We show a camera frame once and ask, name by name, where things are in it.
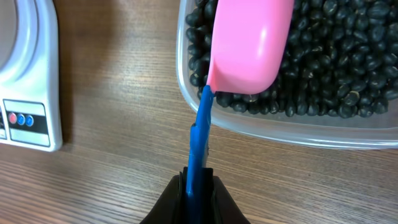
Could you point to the white kitchen scale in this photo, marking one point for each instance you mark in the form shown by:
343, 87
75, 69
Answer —
30, 109

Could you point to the pink scoop with blue handle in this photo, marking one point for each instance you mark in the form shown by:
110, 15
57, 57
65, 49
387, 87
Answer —
248, 42

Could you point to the black beans in container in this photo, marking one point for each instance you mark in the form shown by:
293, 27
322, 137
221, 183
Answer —
340, 60

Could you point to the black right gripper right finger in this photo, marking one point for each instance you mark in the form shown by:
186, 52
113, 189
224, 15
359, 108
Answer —
218, 205

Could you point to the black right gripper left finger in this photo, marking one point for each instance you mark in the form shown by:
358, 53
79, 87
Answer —
170, 207

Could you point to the clear plastic bean container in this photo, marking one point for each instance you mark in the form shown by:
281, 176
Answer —
194, 38

